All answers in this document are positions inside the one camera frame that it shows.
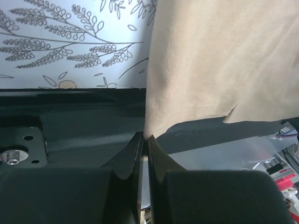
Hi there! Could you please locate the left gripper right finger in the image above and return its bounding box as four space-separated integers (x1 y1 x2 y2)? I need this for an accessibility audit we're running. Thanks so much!
147 137 293 224

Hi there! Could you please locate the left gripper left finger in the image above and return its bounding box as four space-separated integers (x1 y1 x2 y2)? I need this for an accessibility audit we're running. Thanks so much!
0 132 143 224

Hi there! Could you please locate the beige t shirt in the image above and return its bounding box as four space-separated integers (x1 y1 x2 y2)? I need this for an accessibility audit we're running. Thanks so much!
144 0 299 138

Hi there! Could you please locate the floral patterned table mat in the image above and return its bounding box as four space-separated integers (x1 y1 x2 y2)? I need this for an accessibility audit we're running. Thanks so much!
0 0 157 89

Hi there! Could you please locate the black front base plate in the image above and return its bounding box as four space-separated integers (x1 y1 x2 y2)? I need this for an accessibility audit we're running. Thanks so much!
0 89 296 170

